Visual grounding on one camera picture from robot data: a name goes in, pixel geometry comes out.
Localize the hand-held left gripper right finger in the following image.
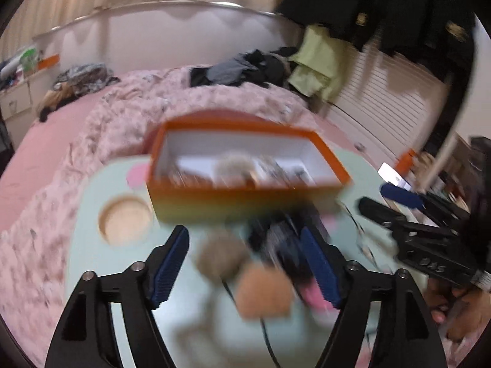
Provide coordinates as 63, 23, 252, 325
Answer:
300, 227, 447, 368

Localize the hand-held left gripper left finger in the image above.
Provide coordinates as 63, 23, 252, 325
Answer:
45, 224, 190, 368

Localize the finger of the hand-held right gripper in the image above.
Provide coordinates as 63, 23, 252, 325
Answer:
380, 182, 470, 219
358, 197, 453, 238

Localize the pink small item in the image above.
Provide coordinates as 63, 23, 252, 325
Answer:
299, 276, 338, 312

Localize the grey fluffy pom-pom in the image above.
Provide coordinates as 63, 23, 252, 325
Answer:
195, 234, 252, 280

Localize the shiny black item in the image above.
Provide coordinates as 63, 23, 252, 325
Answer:
245, 207, 331, 277

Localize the peach fluffy pom-pom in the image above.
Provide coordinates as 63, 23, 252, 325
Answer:
235, 264, 296, 320

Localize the orange cardboard box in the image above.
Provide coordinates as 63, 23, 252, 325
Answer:
147, 121, 353, 225

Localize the tan fluffy pom-pom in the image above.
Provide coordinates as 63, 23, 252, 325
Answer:
214, 153, 257, 186

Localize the person's right hand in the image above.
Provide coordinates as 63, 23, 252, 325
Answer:
424, 276, 491, 343

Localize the smartphone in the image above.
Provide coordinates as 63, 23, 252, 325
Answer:
378, 162, 413, 192

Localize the cartoon print lap table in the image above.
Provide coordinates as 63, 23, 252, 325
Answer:
65, 149, 415, 368

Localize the white slatted panel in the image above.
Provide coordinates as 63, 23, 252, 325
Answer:
326, 40, 451, 162

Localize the red cushion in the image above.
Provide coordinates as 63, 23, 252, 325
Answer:
169, 109, 284, 127

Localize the light green hanging garment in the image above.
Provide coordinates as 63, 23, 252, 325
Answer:
288, 25, 357, 102

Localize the pink floral blanket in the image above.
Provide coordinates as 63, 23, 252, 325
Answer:
0, 65, 338, 353

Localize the pink bed sheet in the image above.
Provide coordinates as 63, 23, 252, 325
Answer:
0, 96, 104, 231

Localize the black hanging garment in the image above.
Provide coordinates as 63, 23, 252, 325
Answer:
276, 0, 388, 52
368, 0, 477, 82

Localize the pile of dark clothes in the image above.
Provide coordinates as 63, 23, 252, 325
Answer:
190, 48, 303, 89

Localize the grey patterned cloth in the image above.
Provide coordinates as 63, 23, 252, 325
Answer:
54, 63, 121, 93

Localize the white low cabinet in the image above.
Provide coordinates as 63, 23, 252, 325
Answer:
0, 79, 37, 146

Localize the black cable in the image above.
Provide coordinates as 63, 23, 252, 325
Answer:
220, 276, 280, 368

